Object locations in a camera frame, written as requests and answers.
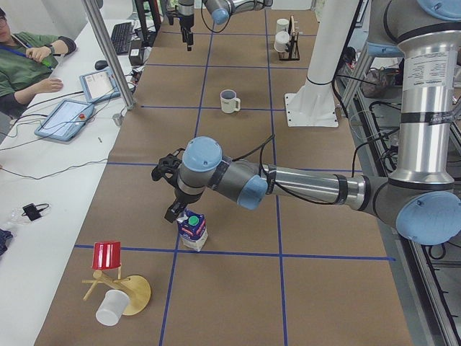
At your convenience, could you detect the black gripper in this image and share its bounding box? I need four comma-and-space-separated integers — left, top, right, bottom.
179, 14, 194, 50
164, 187, 204, 221

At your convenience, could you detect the blue white milk carton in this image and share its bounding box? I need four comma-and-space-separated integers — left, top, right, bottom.
176, 209, 208, 252

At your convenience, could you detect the white mug with dark inside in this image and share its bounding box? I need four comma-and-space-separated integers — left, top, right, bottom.
220, 89, 241, 114

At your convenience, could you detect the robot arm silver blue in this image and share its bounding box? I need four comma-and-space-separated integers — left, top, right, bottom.
151, 1, 460, 245
176, 0, 273, 51

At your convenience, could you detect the red plastic cup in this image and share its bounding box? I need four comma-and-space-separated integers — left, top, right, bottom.
91, 241, 121, 270

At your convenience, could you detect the wooden cup tree stand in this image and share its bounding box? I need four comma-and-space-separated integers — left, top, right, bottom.
81, 265, 152, 317

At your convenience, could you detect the white plastic cup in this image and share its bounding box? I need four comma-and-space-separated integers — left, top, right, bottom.
95, 289, 130, 327

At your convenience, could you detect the person left hand on table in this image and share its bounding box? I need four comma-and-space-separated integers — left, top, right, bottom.
36, 78, 63, 94

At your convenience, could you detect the person right hand raised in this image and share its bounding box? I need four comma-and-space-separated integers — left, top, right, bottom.
25, 46, 53, 62

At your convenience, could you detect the black power box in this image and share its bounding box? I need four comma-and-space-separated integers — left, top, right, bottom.
128, 38, 150, 66

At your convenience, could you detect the black keyboard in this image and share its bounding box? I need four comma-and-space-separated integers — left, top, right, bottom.
111, 22, 133, 55

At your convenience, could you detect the black computer mouse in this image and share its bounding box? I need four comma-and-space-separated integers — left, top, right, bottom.
94, 60, 108, 71

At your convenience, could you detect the white mug front on rack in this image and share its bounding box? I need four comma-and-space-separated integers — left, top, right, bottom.
274, 31, 290, 53

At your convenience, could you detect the white mug on rack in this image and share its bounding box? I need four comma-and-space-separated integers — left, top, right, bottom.
276, 18, 290, 33
274, 31, 290, 53

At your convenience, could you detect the white mug rear on rack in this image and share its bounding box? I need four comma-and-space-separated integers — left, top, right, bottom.
276, 18, 290, 33

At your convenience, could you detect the teach pendant far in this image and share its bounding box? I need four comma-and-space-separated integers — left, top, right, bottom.
79, 67, 120, 103

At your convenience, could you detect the teach pendant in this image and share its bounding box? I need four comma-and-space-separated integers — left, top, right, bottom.
34, 99, 94, 142
79, 67, 120, 103

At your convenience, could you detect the small metal cylinder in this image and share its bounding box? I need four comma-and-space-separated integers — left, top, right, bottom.
112, 114, 122, 126

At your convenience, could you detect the teach pendant near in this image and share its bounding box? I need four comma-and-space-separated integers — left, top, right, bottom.
34, 99, 94, 142

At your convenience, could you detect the green object in hand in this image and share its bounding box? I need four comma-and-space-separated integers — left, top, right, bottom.
41, 60, 53, 69

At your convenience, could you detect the clear plastic wrapper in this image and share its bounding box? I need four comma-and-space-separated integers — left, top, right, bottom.
6, 208, 30, 228

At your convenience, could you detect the person in green shirt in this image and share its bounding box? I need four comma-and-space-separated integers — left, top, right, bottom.
1, 11, 76, 118

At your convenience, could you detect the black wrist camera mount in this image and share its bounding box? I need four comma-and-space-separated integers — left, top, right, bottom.
166, 9, 180, 25
151, 148, 184, 186

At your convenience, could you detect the aluminium frame post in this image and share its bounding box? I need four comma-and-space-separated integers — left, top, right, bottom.
81, 0, 135, 110

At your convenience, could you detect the black wire mug rack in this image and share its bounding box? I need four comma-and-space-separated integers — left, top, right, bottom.
278, 15, 300, 61

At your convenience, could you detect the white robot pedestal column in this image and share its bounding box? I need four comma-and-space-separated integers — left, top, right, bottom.
285, 0, 360, 128

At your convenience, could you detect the black adapter with cable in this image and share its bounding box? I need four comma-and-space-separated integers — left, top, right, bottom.
22, 203, 50, 221

